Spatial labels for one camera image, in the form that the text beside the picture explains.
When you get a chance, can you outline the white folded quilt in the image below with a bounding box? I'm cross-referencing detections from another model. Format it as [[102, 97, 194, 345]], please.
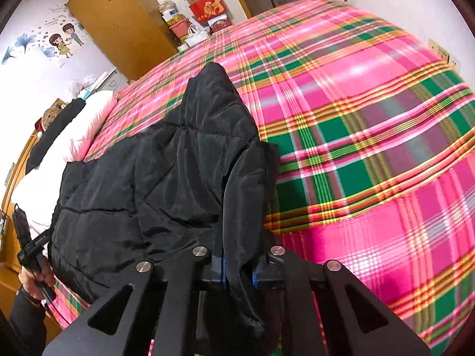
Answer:
[[10, 91, 117, 239]]

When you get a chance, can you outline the brown teddy bear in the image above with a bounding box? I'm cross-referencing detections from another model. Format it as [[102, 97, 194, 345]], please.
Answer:
[[35, 103, 66, 133]]

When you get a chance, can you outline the pink plaid bed sheet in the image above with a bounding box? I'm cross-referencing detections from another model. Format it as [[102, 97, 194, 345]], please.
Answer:
[[46, 0, 475, 356]]

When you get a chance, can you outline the cartoon couple wall sticker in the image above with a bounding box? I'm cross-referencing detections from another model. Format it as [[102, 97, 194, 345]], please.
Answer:
[[48, 23, 85, 59]]

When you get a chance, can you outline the person's left hand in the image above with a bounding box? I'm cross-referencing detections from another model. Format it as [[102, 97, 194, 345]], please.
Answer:
[[18, 255, 56, 301]]

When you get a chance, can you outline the white tote bag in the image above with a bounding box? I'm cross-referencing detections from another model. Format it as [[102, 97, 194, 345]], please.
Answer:
[[185, 25, 209, 47]]

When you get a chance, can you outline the black left sleeve forearm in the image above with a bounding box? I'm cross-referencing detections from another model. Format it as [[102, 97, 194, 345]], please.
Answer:
[[9, 287, 47, 355]]

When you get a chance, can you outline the red gift box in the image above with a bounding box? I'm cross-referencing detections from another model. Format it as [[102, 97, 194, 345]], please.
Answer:
[[189, 0, 228, 23]]

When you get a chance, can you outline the pink plastic bucket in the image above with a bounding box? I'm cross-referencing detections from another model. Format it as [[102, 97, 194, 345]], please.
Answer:
[[170, 18, 191, 42]]

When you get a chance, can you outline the black puffer jacket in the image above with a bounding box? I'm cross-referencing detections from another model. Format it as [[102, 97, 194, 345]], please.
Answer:
[[48, 63, 279, 336]]

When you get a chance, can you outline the wooden wardrobe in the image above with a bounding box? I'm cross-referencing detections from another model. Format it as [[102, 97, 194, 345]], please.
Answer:
[[67, 0, 178, 80]]

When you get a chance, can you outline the black folded garment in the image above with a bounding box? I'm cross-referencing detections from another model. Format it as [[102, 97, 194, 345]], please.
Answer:
[[25, 98, 85, 174]]

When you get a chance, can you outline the wooden headboard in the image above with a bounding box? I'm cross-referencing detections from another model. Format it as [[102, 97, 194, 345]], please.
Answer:
[[0, 131, 40, 272]]

